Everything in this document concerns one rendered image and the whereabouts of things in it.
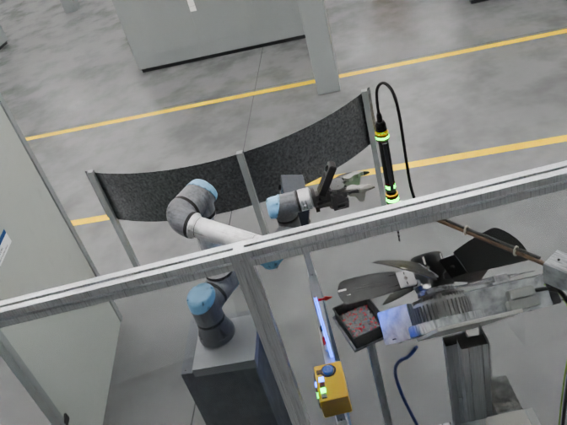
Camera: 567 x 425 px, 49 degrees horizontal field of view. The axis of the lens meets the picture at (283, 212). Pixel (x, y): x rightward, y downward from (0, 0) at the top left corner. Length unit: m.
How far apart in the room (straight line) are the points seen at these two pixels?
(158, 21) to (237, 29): 1.01
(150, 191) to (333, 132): 1.27
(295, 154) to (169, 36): 4.64
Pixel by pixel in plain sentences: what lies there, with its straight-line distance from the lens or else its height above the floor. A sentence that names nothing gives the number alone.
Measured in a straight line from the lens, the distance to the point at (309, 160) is 4.11.
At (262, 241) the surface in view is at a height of 2.05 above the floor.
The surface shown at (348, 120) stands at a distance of 4.23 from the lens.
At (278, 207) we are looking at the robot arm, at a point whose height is 1.66.
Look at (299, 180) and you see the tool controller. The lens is 2.95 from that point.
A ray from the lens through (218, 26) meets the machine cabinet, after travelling 8.25.
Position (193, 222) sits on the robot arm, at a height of 1.64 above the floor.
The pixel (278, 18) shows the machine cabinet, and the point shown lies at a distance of 8.15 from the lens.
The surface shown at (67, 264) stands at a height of 0.76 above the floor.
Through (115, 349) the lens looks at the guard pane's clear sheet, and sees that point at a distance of 1.48.
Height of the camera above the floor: 2.81
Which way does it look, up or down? 35 degrees down
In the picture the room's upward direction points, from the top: 16 degrees counter-clockwise
